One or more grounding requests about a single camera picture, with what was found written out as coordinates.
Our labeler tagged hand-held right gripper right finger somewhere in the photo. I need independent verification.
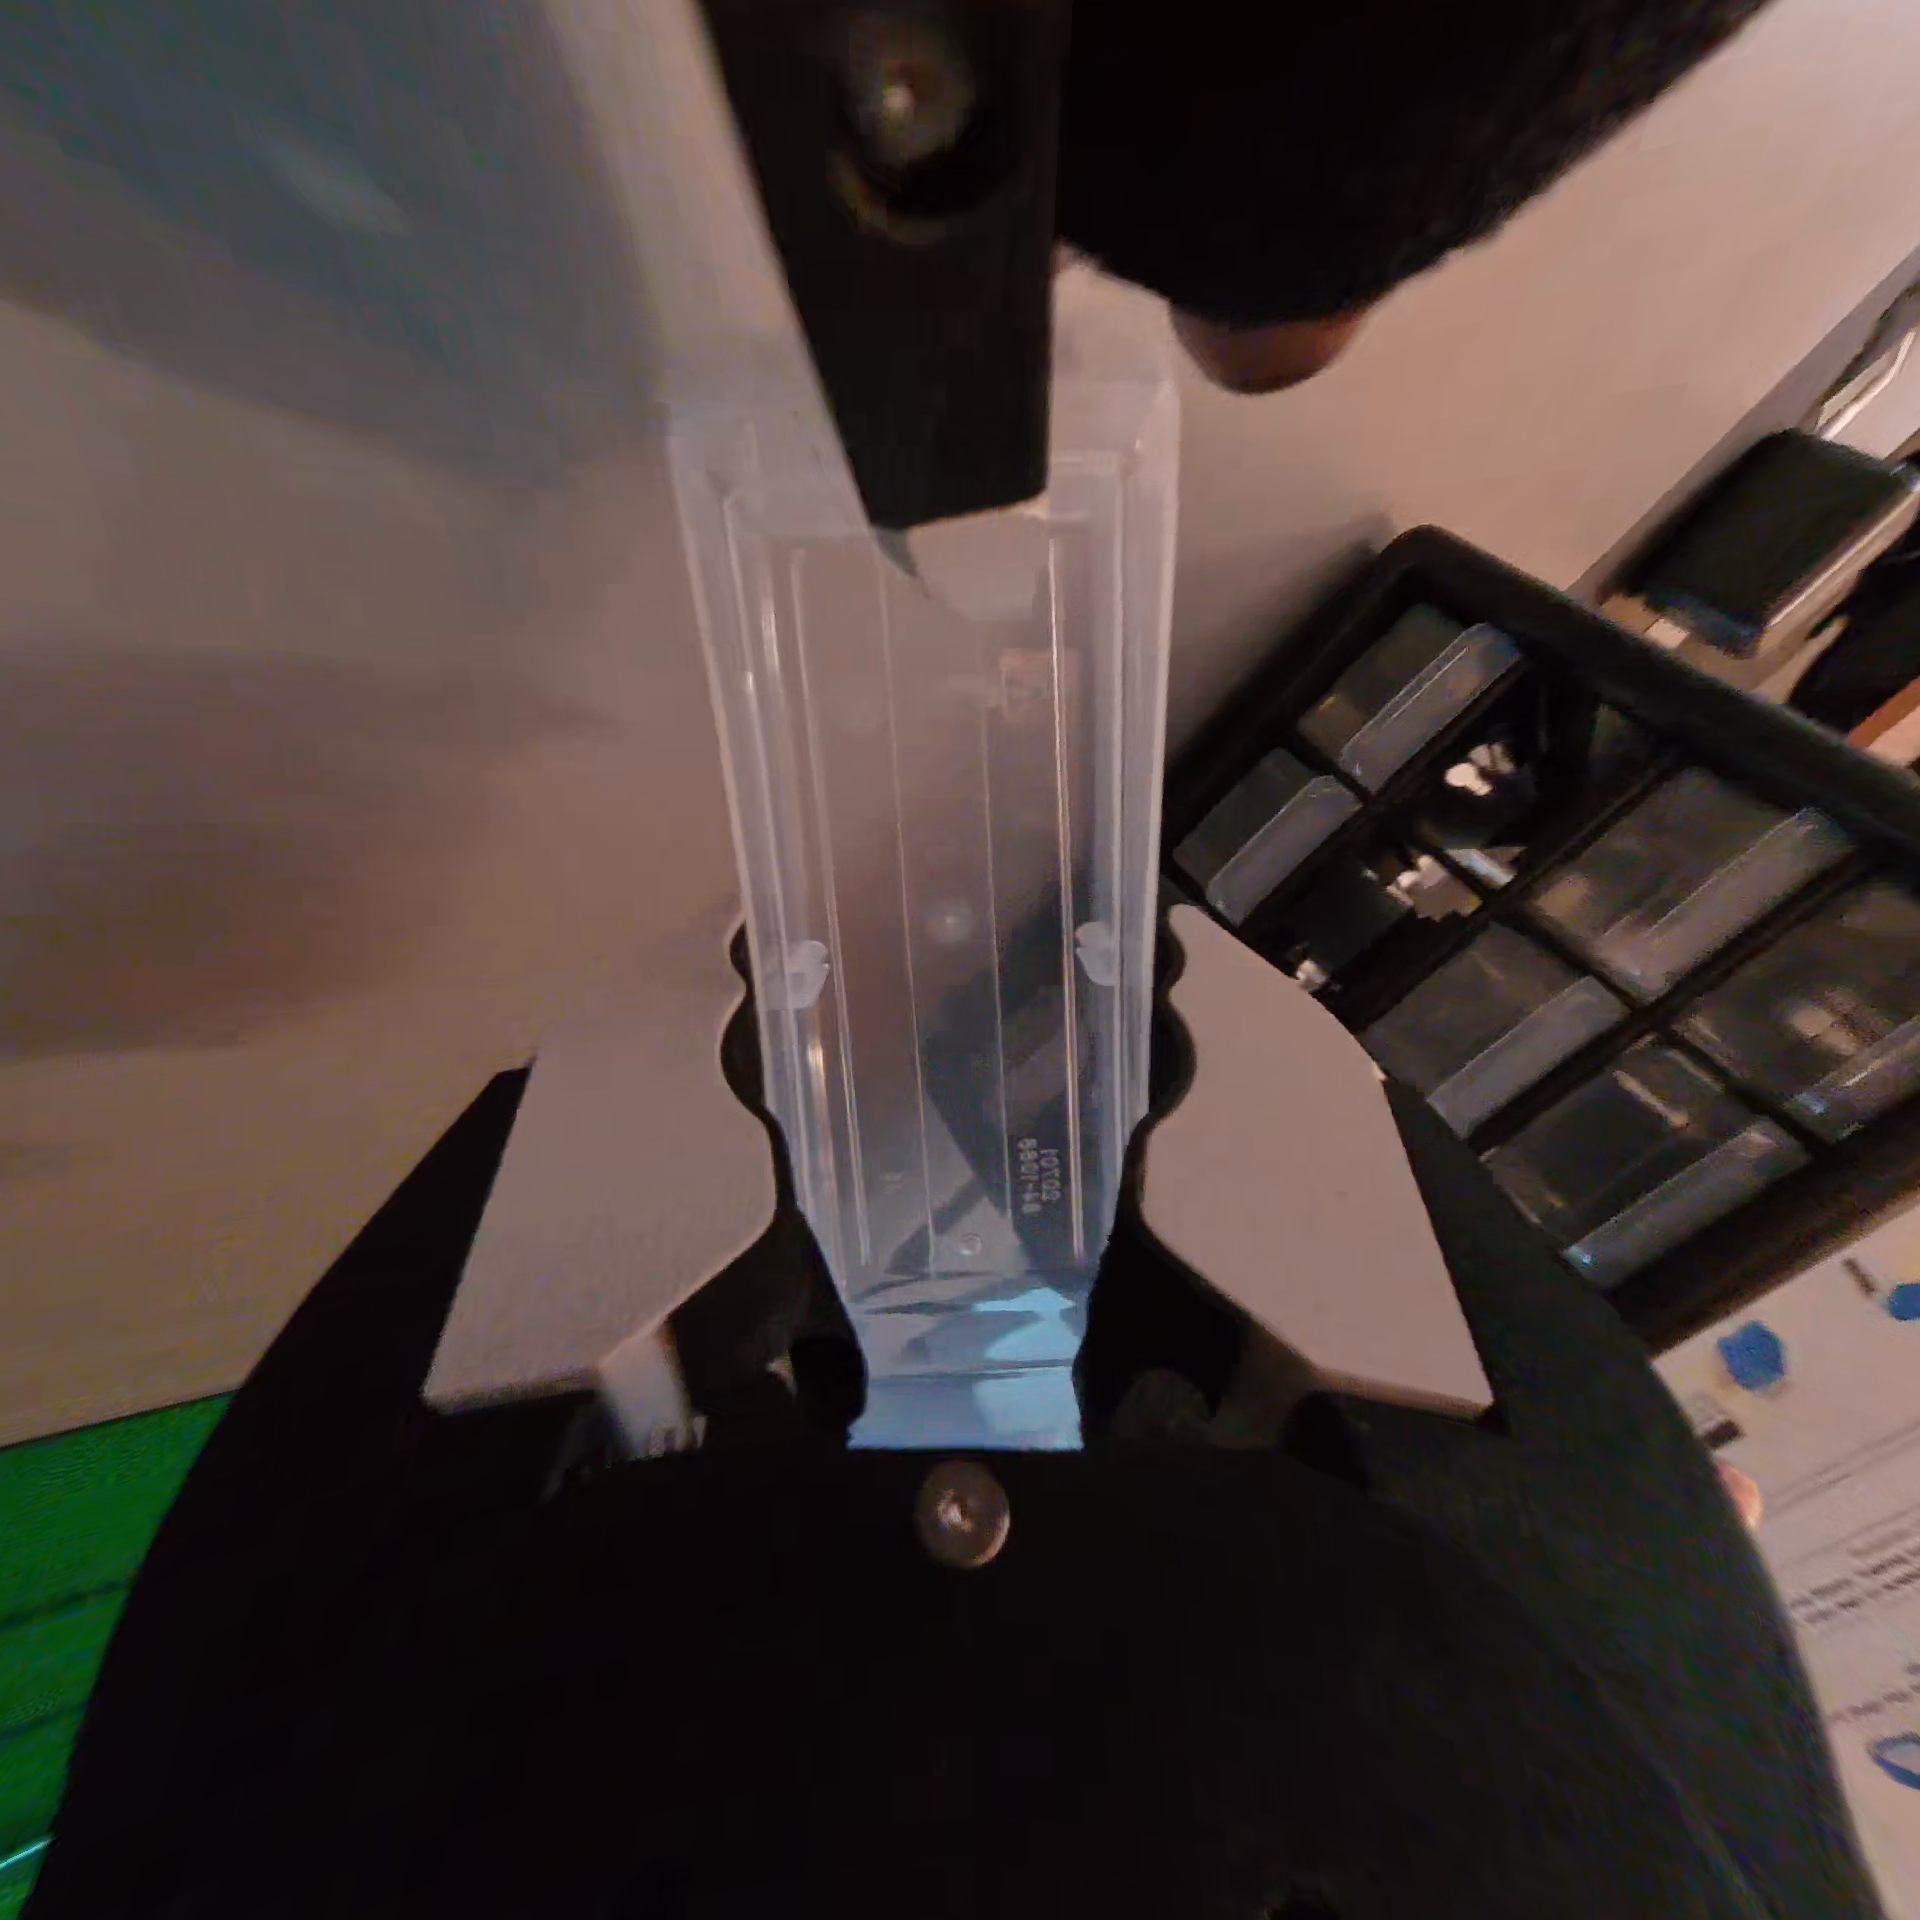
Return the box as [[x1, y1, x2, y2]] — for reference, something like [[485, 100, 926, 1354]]
[[1077, 903, 1499, 1428]]

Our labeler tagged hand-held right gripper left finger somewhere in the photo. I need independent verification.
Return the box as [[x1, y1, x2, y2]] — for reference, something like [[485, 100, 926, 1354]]
[[424, 914, 871, 1460]]

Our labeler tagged clear plastic drawer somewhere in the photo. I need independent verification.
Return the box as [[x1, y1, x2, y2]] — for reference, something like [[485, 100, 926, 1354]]
[[667, 374, 1188, 1450]]

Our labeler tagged set of small clear drawers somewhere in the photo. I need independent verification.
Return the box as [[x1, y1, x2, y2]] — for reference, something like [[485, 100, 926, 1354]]
[[1177, 606, 1920, 1291]]

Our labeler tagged black drawer cabinet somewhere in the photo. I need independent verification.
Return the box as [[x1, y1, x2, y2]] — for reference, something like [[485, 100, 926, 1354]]
[[1163, 524, 1920, 1351]]

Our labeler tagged green plastic bin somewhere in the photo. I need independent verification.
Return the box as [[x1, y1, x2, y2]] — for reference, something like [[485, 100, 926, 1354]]
[[0, 1391, 235, 1853]]

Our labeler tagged person's left hand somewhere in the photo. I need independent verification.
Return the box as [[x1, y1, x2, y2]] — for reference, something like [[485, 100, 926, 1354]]
[[1051, 0, 1781, 395]]

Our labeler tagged instruction poster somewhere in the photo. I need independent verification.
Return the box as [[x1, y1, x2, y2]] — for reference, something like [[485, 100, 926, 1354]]
[[1657, 1214, 1920, 1920]]

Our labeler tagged dark grey charger box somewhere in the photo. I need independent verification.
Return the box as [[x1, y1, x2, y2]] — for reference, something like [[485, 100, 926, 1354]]
[[1621, 432, 1920, 654]]

